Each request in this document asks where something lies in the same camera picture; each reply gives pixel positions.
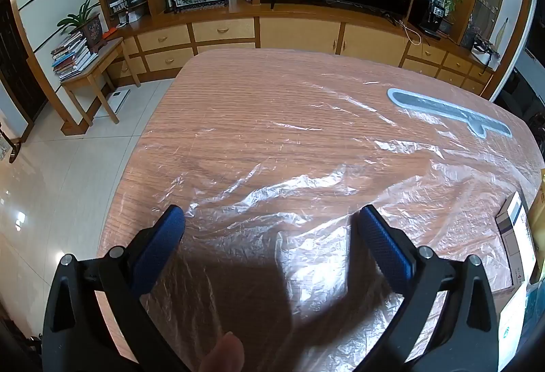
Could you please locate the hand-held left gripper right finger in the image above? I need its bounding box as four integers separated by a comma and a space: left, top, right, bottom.
355, 204, 501, 372

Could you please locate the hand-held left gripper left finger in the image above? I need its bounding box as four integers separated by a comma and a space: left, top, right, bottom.
42, 204, 192, 372

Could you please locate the person's left hand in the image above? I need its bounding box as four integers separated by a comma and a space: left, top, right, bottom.
200, 331, 245, 372

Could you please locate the white box with grey end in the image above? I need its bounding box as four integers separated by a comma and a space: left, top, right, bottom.
495, 191, 537, 288

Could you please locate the grey plastic strip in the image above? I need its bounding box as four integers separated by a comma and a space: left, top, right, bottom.
387, 88, 514, 139

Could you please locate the white bathroom scale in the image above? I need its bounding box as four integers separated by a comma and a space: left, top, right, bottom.
94, 86, 130, 117

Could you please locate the white paper packet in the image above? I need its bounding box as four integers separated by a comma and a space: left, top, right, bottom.
498, 282, 531, 372

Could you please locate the yellow paper bag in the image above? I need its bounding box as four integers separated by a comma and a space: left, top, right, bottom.
528, 168, 545, 283

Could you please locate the small wooden side table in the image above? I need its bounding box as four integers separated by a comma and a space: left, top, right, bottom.
61, 37, 141, 126

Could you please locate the stack of books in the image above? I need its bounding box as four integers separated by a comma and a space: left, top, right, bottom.
51, 31, 98, 81

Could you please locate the potted orchid plant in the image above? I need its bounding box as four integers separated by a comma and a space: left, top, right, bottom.
57, 0, 107, 53

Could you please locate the black coffee machine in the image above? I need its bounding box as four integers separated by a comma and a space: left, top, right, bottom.
419, 0, 448, 36

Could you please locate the dark wooden door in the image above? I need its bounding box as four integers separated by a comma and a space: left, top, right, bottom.
0, 0, 47, 121

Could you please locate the small leafy potted plant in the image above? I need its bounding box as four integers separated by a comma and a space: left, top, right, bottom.
438, 0, 463, 34

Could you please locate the white bag with black straps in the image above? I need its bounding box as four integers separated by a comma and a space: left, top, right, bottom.
470, 37, 501, 66

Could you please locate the wooden wall cabinet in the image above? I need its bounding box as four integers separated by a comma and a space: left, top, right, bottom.
91, 0, 533, 100

